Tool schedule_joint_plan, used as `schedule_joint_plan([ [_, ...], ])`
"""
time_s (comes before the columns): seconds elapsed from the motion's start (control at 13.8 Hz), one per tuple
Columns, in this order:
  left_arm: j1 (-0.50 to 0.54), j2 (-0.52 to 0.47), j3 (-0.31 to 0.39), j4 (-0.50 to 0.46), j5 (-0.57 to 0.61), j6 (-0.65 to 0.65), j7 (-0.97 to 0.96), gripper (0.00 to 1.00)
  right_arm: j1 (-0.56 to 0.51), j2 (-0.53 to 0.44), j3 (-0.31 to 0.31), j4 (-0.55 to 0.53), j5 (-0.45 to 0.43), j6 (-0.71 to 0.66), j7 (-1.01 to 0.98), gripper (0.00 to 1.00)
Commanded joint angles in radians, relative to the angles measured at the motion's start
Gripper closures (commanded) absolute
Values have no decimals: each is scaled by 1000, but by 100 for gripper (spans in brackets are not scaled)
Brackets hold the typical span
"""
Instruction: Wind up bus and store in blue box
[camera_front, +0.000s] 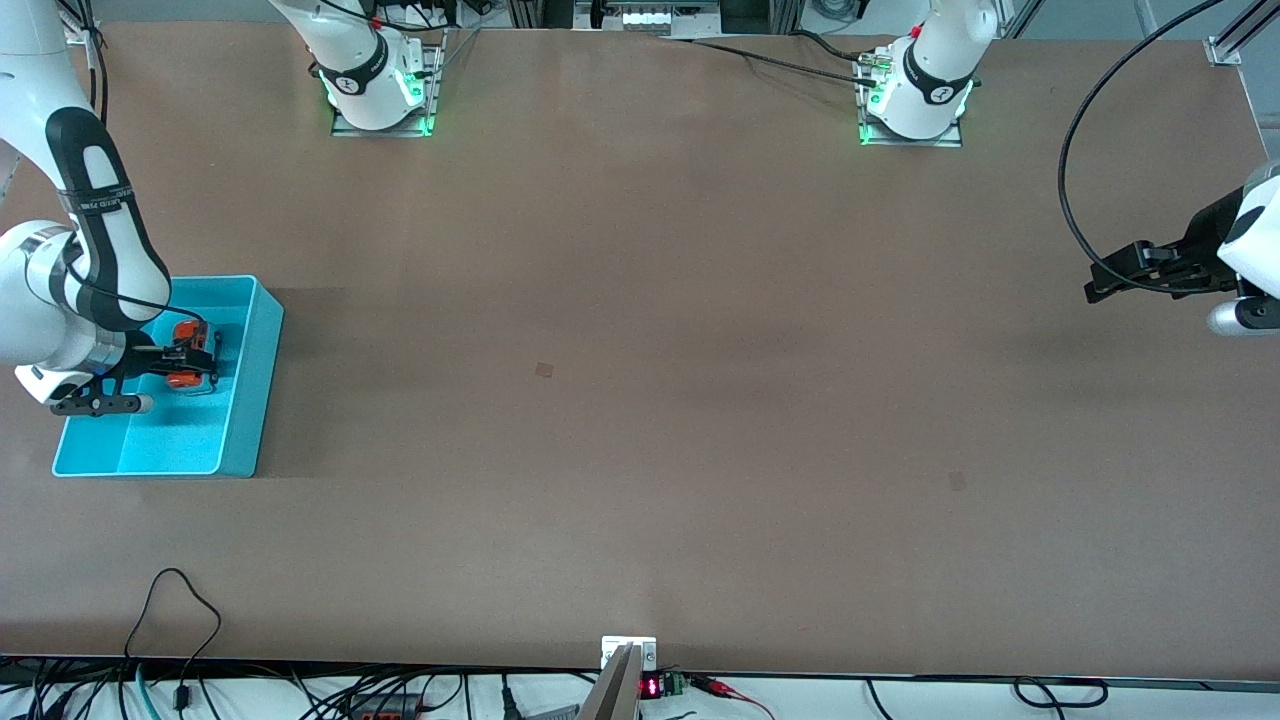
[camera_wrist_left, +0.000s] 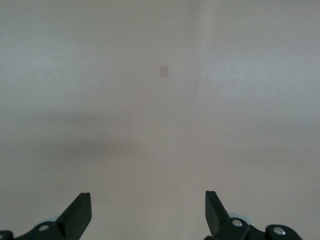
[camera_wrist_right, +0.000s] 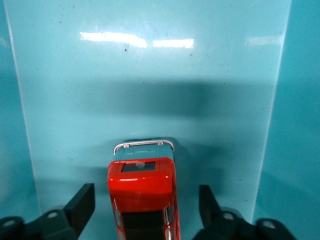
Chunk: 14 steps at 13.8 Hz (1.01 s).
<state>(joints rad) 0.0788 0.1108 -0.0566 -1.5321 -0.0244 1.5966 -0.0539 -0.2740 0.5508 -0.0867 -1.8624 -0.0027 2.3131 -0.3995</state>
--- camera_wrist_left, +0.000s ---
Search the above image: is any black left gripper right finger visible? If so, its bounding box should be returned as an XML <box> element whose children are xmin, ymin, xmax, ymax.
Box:
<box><xmin>203</xmin><ymin>190</ymin><xmax>302</xmax><ymax>240</ymax></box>

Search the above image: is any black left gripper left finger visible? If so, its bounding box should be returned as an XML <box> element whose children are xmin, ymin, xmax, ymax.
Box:
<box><xmin>0</xmin><ymin>192</ymin><xmax>92</xmax><ymax>240</ymax></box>

